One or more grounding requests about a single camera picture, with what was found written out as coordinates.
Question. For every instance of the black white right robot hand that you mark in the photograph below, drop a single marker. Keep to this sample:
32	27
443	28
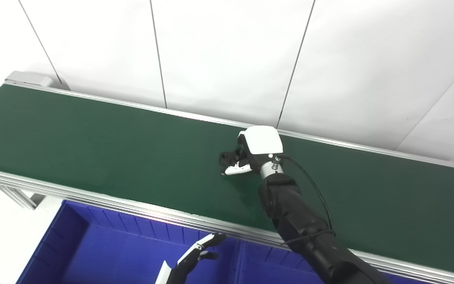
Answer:
264	140

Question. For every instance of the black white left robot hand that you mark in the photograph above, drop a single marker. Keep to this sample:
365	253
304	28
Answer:
183	266

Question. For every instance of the black plastic bracket part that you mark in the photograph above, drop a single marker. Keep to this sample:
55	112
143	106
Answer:
229	157

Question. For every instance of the blue plastic bin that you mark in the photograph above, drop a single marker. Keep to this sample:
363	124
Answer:
266	270
108	252

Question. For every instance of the green conveyor belt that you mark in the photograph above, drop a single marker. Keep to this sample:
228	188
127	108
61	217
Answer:
132	205
112	157

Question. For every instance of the aluminium conveyor leg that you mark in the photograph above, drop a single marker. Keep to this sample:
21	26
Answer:
16	196

